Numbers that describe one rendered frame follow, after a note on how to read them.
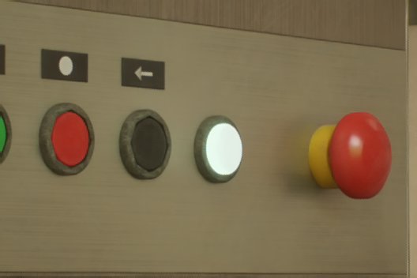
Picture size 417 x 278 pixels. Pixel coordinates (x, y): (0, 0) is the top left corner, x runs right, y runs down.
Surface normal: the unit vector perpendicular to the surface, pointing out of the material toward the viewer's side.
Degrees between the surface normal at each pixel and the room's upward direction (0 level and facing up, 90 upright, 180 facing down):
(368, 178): 117
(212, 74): 90
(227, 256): 90
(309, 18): 90
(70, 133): 90
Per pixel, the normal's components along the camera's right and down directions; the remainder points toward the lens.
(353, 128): 0.23, -0.50
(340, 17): 0.76, -0.04
